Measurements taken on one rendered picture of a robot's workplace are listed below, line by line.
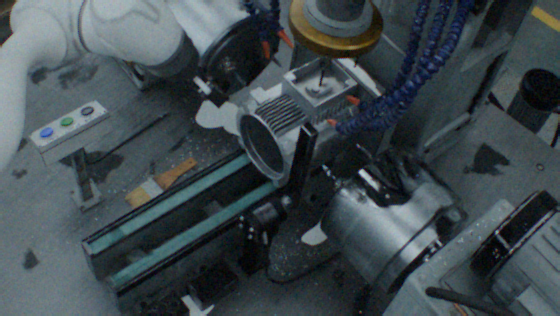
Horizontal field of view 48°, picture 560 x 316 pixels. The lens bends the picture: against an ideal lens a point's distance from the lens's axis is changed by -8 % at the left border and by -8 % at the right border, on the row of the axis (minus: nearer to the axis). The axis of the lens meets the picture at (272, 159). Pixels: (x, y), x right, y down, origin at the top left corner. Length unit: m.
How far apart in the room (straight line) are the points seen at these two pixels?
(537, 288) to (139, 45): 0.70
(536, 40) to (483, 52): 2.10
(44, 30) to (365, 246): 0.69
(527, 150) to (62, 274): 1.28
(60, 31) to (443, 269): 0.76
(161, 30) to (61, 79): 0.90
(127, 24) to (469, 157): 1.14
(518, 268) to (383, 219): 0.31
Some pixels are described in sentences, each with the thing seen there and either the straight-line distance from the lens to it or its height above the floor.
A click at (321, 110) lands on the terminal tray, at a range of 1.39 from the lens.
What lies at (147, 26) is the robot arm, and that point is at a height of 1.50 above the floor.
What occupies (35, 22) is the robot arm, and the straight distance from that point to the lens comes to 1.05.
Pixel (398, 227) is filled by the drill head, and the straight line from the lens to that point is 1.24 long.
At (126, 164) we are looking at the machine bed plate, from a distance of 1.67.
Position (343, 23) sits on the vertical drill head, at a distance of 1.23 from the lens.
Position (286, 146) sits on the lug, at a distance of 1.36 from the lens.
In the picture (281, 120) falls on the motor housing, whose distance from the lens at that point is 1.37.
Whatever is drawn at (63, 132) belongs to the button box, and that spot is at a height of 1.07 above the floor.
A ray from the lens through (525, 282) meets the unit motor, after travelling 1.08.
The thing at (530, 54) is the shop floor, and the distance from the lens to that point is 3.51.
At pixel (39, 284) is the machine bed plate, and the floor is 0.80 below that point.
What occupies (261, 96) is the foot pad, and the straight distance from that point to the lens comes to 1.45.
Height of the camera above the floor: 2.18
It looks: 55 degrees down
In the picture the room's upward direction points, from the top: 11 degrees clockwise
